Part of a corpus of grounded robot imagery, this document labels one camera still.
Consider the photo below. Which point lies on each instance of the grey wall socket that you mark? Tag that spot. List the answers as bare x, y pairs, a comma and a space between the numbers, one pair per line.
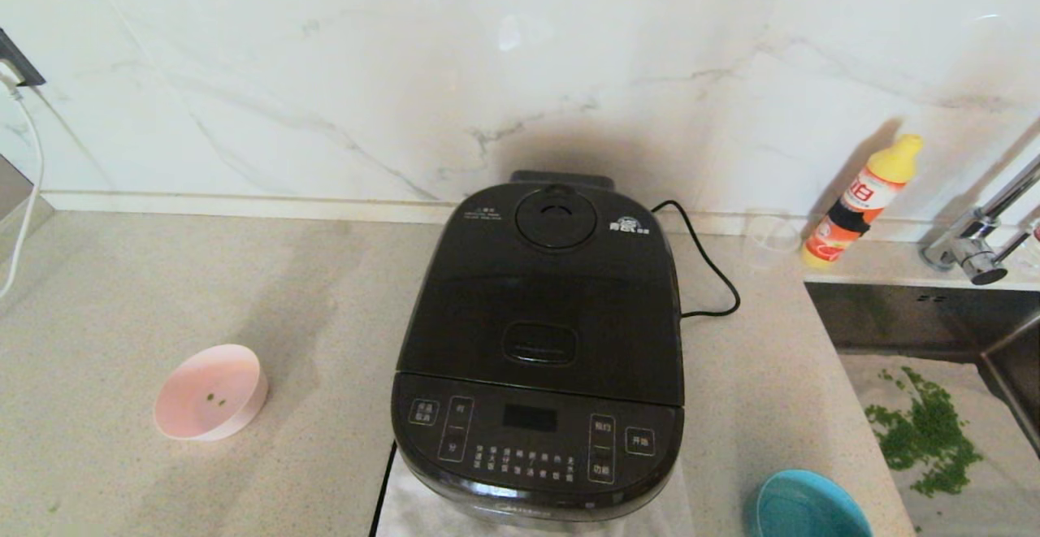
18, 59

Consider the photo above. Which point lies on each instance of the stainless steel sink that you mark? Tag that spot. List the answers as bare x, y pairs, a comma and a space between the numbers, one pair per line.
894, 318

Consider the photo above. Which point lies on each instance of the green grains on sink towel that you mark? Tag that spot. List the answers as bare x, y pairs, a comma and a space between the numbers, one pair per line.
926, 435

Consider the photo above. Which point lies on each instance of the clear plastic cup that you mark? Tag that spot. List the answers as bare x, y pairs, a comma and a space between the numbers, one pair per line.
772, 238

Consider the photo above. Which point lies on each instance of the white towel in sink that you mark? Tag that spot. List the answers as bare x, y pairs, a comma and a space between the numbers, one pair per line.
975, 513

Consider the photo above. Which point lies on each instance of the clear plastic water bottle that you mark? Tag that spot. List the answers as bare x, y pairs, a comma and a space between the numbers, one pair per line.
1032, 246

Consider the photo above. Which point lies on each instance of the yellow orange squeeze bottle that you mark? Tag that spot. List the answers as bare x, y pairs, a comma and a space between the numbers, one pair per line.
861, 200

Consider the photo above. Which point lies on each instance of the black rice cooker lid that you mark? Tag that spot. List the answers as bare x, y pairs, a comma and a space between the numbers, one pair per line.
536, 277

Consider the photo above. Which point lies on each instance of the white towel under cooker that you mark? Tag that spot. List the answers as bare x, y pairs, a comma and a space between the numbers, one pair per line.
414, 521

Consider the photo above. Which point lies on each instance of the blue bowl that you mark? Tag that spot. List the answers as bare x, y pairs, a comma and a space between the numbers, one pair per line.
804, 513

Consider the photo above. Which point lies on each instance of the pink bowl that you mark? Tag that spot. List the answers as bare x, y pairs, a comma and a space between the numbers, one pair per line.
195, 415

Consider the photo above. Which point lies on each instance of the chrome faucet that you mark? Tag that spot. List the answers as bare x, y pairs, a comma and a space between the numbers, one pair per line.
967, 253

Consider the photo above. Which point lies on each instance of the grey metal panel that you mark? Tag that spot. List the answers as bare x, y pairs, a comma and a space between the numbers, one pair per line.
10, 192

